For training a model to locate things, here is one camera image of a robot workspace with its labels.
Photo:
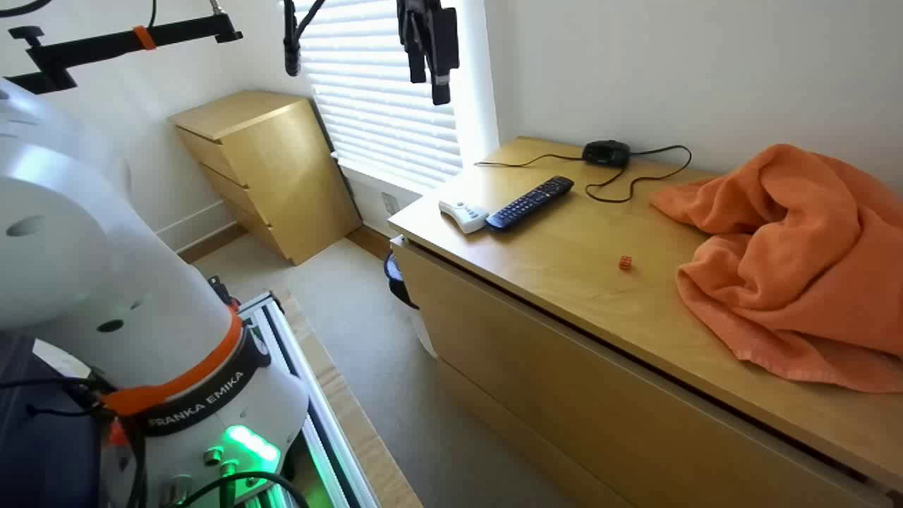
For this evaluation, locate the black camera stand bar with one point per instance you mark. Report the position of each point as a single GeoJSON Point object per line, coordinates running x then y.
{"type": "Point", "coordinates": [104, 43]}

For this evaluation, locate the black remote control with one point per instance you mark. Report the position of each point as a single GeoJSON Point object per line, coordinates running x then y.
{"type": "Point", "coordinates": [529, 203]}

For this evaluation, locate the black round puck device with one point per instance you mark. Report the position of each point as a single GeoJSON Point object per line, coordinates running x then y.
{"type": "Point", "coordinates": [606, 152]}

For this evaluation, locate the long light wooden dresser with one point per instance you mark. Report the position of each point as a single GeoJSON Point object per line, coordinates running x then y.
{"type": "Point", "coordinates": [584, 376]}

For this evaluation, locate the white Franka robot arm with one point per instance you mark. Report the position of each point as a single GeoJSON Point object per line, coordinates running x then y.
{"type": "Point", "coordinates": [85, 254]}

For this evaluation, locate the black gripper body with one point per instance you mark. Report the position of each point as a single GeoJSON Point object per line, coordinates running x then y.
{"type": "Point", "coordinates": [428, 24]}

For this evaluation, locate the aluminium rail frame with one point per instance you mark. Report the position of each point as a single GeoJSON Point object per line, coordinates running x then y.
{"type": "Point", "coordinates": [313, 395]}

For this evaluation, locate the black bin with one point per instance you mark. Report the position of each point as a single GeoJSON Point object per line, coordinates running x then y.
{"type": "Point", "coordinates": [396, 280]}

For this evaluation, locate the small white device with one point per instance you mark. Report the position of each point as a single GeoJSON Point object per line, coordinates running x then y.
{"type": "Point", "coordinates": [465, 214]}

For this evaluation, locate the small light wooden drawer chest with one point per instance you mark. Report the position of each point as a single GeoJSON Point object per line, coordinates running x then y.
{"type": "Point", "coordinates": [272, 169]}

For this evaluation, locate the white window blinds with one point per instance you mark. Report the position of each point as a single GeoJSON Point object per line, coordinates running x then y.
{"type": "Point", "coordinates": [386, 101]}

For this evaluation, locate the orange towel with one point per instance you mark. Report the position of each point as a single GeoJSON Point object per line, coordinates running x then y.
{"type": "Point", "coordinates": [799, 254]}

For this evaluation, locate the small orange dice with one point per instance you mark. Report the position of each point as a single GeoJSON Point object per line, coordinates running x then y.
{"type": "Point", "coordinates": [626, 262]}

